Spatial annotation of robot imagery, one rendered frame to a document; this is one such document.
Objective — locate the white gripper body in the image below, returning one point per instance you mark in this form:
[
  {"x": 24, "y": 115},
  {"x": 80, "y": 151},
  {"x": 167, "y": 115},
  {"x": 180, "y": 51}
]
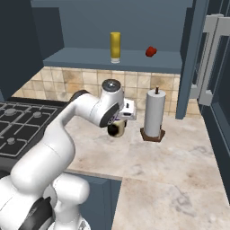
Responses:
[{"x": 131, "y": 115}]

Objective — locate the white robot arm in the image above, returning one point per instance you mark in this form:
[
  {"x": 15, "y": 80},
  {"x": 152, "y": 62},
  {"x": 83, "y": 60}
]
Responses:
[{"x": 57, "y": 140}]

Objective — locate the yellow mustard bottle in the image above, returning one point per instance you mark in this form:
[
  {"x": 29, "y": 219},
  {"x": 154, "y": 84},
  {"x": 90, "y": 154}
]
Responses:
[{"x": 115, "y": 45}]

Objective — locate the dark blue cabinet door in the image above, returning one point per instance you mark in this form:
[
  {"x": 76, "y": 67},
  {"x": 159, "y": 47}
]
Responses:
[
  {"x": 187, "y": 60},
  {"x": 16, "y": 45}
]

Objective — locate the dark blue tall cabinet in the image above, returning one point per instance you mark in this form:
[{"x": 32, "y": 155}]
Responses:
[{"x": 223, "y": 125}]

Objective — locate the dark blue base cabinet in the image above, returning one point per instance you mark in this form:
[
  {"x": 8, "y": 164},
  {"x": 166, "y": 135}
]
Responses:
[{"x": 101, "y": 203}]

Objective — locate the white paper towel roll holder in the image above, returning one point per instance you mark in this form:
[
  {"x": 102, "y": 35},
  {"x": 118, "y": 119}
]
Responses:
[{"x": 154, "y": 110}]

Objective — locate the red bell pepper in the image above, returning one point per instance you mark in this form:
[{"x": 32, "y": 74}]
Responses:
[{"x": 151, "y": 51}]

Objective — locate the black gas hob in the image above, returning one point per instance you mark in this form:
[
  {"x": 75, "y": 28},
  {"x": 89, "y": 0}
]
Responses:
[{"x": 27, "y": 125}]

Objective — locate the dark blue wall cabinet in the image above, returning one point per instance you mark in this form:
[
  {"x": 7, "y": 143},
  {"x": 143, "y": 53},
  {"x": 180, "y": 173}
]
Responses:
[{"x": 119, "y": 18}]

